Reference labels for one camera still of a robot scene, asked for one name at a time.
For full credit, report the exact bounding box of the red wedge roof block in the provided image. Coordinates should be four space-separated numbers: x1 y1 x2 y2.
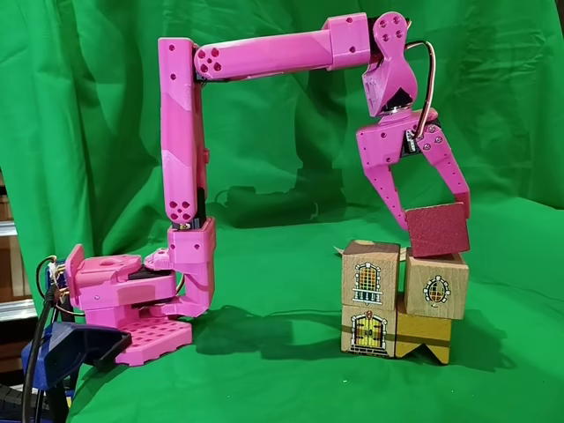
404 201 471 260

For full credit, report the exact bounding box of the wooden cube balcony window print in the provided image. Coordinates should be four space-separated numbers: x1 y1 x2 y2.
342 240 401 306

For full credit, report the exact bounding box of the wooden cube round window print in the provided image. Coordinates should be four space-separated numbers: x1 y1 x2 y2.
404 253 470 321

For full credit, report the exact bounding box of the wooden cube door print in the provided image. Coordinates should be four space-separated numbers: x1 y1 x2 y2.
339 302 397 356

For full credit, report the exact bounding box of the yellow notched wooden block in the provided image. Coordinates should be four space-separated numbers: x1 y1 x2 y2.
394 299 453 366

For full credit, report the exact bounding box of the green cloth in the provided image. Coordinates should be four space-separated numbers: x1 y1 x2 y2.
0 0 564 423

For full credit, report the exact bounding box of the blue and black clamp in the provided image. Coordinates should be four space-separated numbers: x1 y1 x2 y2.
21 320 134 423

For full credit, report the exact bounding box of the aluminium ladder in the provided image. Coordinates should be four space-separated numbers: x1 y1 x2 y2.
0 219 41 330

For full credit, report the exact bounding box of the brown wooden furniture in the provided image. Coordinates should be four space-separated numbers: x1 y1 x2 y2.
0 167 35 384

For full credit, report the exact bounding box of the black rubber tyre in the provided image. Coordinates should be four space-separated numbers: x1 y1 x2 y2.
0 381 49 423

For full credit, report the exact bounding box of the small controller board with wires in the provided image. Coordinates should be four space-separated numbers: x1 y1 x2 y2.
37 254 72 309

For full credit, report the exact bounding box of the black cable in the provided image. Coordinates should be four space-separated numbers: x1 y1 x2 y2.
21 284 63 423

